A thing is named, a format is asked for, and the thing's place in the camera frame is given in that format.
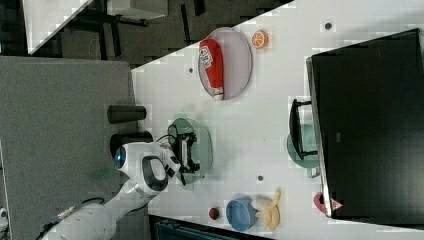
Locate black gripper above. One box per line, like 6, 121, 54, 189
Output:
177, 133, 200, 173

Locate green oval strainer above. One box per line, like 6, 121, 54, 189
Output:
167, 118, 213, 190

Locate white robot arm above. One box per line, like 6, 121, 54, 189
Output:
37, 132, 199, 240

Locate red ketchup bottle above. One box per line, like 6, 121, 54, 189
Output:
199, 38, 224, 100

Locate dark blue crate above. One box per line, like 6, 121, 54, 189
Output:
152, 220, 268, 240

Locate blue bowl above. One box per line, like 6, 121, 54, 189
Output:
226, 196, 257, 232

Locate grey round plate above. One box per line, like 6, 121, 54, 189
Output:
198, 28, 252, 100

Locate peeled banana toy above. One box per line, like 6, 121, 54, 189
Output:
255, 189, 281, 230

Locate green mug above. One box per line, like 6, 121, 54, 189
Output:
287, 124, 321, 178

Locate orange slice toy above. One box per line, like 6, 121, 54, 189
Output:
251, 30, 269, 49

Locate grey side table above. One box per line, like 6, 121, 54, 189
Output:
1, 56, 137, 240

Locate black toaster oven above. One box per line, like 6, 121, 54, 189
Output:
289, 28, 424, 229

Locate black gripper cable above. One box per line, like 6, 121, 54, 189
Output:
155, 124, 188, 187

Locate black cylinder post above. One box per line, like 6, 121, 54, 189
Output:
110, 131, 153, 157
107, 105, 147, 124

